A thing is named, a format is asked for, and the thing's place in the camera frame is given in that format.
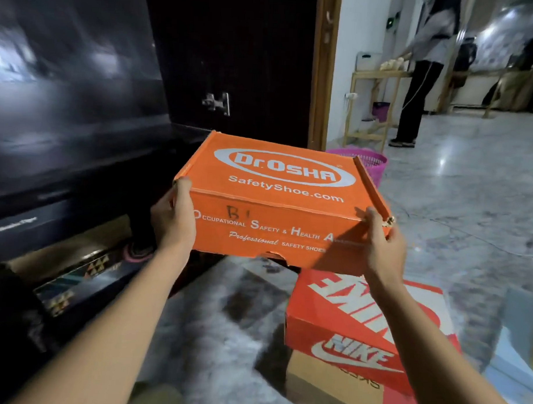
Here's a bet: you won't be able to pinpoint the black Onitsuka Tiger box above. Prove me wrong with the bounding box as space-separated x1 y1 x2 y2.
0 197 132 265

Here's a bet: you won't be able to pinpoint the person's left forearm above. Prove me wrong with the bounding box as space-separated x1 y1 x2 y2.
10 241 192 404

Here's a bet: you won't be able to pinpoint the person's dark trousers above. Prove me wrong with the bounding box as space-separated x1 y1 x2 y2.
126 382 187 404

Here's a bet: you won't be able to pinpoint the white storage box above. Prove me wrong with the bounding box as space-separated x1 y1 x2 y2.
356 51 383 73

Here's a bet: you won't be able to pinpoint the light blue shoe box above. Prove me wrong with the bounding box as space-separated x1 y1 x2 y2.
482 285 533 404

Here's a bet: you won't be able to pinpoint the person's right hand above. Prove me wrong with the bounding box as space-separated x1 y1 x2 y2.
360 206 409 299

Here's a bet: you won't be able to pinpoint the black patterned shoe box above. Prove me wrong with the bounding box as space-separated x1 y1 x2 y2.
33 237 159 323

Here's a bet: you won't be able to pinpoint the light wooden rack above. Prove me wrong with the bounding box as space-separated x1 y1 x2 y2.
436 64 518 120
341 67 414 154

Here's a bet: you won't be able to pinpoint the person's left hand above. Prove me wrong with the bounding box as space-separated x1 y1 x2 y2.
149 176 199 257

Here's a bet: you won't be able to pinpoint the row of cream containers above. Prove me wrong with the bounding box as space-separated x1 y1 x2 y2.
379 56 408 72

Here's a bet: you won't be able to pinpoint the brown wooden room door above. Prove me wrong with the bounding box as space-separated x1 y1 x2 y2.
308 0 343 151

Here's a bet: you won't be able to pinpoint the tan and red Skechers box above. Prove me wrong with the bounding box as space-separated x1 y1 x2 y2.
284 348 423 404

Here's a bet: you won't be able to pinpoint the orange Dr Osha box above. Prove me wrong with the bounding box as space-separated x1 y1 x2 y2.
171 128 398 278

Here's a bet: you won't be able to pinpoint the red shoe box white tick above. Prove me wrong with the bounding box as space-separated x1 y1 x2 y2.
282 268 465 397

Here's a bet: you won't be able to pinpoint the dark wooden cabinet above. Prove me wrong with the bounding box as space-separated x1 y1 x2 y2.
0 0 233 382

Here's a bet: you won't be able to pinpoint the silver metal cabinet hinge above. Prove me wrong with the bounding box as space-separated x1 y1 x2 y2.
201 91 232 117

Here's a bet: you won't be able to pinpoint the pink plastic waste basket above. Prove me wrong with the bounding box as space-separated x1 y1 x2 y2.
325 147 389 190

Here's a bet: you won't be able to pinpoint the dark wooden cabinet door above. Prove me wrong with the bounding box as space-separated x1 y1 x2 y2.
137 0 319 149

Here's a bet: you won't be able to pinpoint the person's right forearm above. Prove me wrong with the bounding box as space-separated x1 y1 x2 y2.
372 280 531 404

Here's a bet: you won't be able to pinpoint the tan cardboard shoe box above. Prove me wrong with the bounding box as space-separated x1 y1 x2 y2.
6 212 134 287

